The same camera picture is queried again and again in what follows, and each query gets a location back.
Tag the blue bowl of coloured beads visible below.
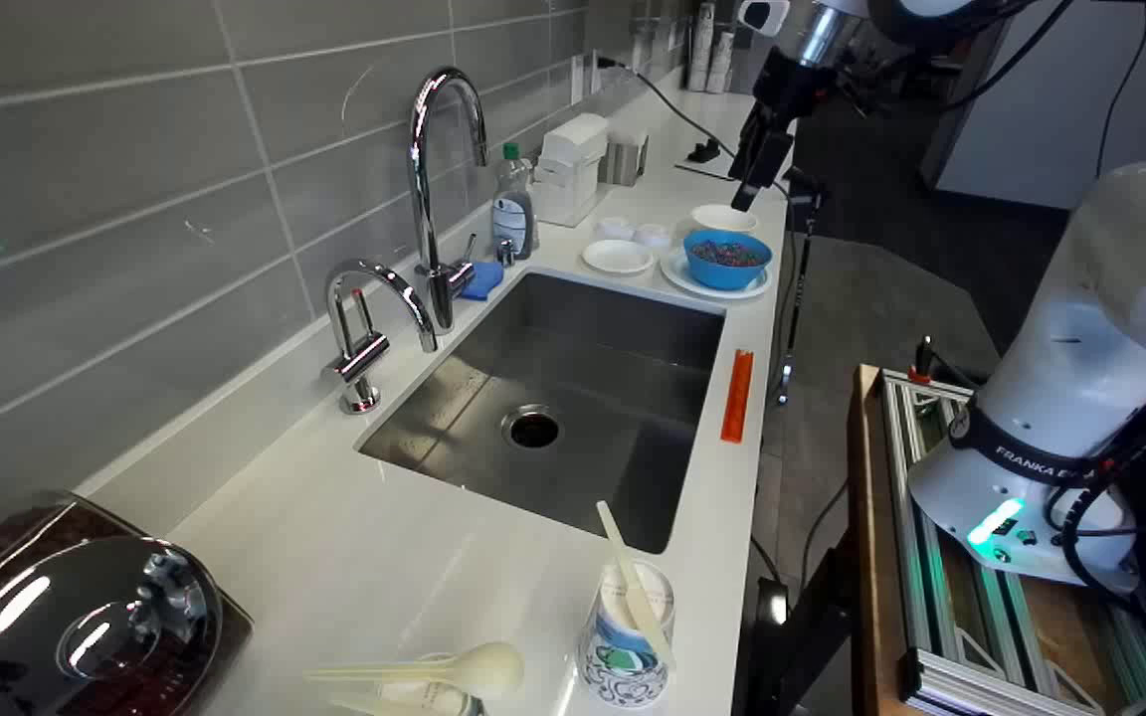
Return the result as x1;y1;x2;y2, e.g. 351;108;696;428
679;221;777;295

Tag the small white plate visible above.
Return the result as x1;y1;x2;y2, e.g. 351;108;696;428
576;233;661;277

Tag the white paper cup stack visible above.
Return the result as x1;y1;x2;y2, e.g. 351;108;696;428
676;0;745;94

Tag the black power cable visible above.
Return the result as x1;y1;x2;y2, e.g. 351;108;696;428
592;53;736;169

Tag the paper cup with blue-green print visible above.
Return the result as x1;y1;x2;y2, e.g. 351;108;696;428
573;562;676;710

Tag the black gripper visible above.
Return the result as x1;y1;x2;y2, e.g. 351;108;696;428
728;47;822;216

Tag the small steel container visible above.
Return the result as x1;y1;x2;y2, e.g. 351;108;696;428
596;130;651;187

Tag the clear soap bottle green cap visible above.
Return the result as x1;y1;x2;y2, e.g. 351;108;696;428
490;137;539;267

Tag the cream plastic spoon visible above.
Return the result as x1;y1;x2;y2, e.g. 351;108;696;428
309;641;527;702

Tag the tall chrome gooseneck faucet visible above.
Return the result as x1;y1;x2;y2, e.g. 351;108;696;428
407;63;493;335

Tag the white plate under bowl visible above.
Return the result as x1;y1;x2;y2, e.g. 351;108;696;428
657;242;777;307

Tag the aluminium extrusion frame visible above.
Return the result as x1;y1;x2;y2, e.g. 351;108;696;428
879;371;1146;716

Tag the black camera stand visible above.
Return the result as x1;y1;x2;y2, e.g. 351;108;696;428
769;169;830;408

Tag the blue sponge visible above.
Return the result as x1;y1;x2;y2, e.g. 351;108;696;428
453;257;508;302

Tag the stainless steel sink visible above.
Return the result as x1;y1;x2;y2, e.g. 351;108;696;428
352;269;728;556

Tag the small chrome faucet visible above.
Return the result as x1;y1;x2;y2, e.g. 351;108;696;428
322;254;446;413

